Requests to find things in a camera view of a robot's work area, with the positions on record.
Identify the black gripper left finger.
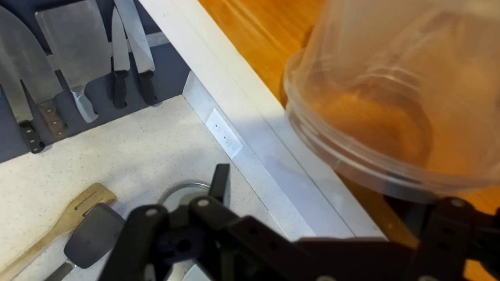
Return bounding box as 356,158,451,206
98,162,277,281

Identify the steel cleaver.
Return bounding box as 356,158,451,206
34,0,113,125

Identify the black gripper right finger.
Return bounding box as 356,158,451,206
384,195,500,281

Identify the black handled slicing knife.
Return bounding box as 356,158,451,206
113,0,159,106

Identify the black spatula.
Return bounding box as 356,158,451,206
43,201,126,281

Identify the wooden slotted spatula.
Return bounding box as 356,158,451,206
0,181,118,281

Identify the long narrow kitchen knife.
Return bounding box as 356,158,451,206
0,51,46,156

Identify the clear plastic container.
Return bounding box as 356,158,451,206
282,0,500,201

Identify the small paring knife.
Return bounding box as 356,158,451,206
109,6,131,111

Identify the white wall outlet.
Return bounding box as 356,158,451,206
202,106,245,159

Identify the wooden wall cabinet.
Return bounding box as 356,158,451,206
137,0,500,281

